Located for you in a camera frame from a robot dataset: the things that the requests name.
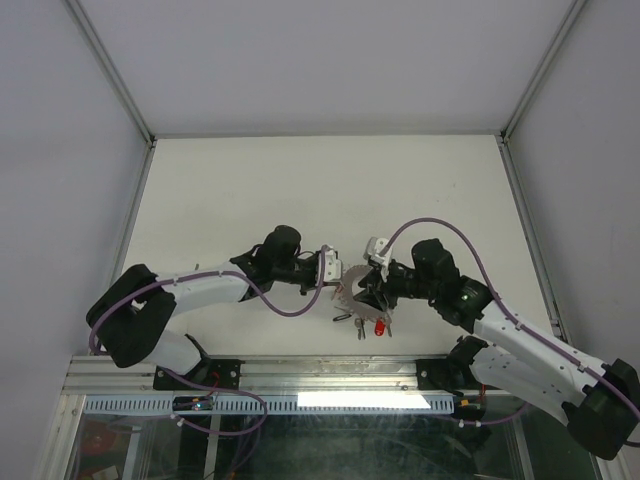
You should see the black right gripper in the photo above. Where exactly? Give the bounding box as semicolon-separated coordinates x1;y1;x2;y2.
352;257;438;312

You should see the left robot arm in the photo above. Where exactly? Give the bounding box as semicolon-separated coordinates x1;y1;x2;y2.
86;225;343;389

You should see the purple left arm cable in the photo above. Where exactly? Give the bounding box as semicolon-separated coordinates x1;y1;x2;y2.
88;243;336;436

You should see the silver key on ring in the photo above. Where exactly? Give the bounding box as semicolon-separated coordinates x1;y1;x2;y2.
354;318;366;341

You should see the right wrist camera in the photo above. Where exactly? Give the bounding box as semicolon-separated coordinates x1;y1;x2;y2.
363;237;392;282

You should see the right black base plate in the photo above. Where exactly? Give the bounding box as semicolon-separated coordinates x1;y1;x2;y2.
414;357;481;396

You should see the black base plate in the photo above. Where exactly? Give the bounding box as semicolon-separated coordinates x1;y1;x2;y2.
153;358;244;391
414;357;481;396

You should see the aluminium mounting rail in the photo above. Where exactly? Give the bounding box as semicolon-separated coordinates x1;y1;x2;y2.
64;352;601;399

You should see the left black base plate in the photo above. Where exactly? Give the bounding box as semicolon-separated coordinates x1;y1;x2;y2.
153;358;244;391

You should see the white slotted cable duct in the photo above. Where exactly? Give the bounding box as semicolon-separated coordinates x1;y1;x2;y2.
84;391;455;417

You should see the left aluminium frame post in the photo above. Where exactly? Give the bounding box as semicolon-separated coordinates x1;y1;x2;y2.
62;0;156;145

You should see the aluminium frame post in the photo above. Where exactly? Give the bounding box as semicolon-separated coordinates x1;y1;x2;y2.
500;0;591;143
62;0;156;145

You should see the right aluminium frame post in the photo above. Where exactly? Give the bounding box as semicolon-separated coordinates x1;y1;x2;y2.
500;0;591;143

